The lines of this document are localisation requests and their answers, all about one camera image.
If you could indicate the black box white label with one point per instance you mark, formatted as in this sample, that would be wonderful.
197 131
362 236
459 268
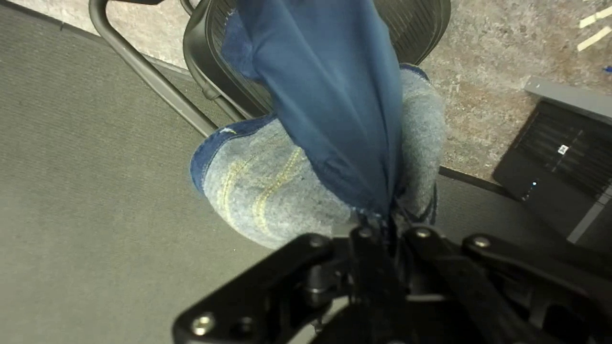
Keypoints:
555 165

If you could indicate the black mesh chair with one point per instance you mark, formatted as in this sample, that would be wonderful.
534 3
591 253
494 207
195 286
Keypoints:
421 26

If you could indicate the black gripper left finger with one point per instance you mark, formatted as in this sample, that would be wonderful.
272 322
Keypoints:
373 288

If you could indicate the light blue denim cloth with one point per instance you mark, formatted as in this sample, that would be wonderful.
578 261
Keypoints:
268 184

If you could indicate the white tape strip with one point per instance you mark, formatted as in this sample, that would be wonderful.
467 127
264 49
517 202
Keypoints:
595 16
593 39

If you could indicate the dark blue cloth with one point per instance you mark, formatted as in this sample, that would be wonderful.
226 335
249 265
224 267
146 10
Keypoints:
331 96

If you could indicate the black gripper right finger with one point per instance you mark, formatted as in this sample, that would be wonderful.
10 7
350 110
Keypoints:
459 288

